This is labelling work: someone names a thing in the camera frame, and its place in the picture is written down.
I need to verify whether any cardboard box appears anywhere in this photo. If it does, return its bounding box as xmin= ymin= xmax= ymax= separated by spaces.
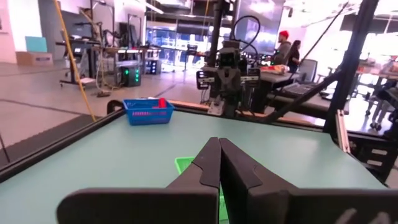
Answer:
xmin=15 ymin=51 xmax=54 ymax=67

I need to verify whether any blue plastic basket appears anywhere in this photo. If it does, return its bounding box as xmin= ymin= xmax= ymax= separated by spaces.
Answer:
xmin=122 ymin=97 xmax=176 ymax=126

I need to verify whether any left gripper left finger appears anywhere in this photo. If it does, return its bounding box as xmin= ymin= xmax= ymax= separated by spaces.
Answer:
xmin=57 ymin=136 xmax=223 ymax=224

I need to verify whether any black metal table frame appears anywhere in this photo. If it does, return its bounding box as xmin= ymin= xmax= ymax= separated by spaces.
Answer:
xmin=0 ymin=0 xmax=398 ymax=187

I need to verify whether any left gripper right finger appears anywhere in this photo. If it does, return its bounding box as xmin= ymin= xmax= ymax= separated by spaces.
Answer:
xmin=219 ymin=138 xmax=398 ymax=224

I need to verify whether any grey office chair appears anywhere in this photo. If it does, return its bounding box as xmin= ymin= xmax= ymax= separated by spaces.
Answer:
xmin=297 ymin=58 xmax=318 ymax=84

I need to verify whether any black backlit keyboard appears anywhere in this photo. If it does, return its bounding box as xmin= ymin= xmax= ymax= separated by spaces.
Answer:
xmin=281 ymin=82 xmax=315 ymax=96

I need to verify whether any green plastic basket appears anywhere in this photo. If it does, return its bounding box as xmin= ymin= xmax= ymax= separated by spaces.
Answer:
xmin=174 ymin=156 xmax=230 ymax=224

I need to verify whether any person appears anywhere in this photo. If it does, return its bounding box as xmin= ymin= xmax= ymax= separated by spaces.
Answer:
xmin=287 ymin=39 xmax=302 ymax=74
xmin=271 ymin=30 xmax=292 ymax=67

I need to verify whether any yellow cable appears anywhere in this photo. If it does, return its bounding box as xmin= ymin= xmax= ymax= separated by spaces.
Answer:
xmin=53 ymin=0 xmax=98 ymax=123

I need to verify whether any black computer with green lights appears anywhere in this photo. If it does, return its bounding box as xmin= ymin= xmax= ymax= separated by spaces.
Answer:
xmin=119 ymin=63 xmax=142 ymax=88

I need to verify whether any teal board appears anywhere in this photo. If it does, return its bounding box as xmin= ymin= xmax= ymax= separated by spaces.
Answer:
xmin=24 ymin=35 xmax=49 ymax=54

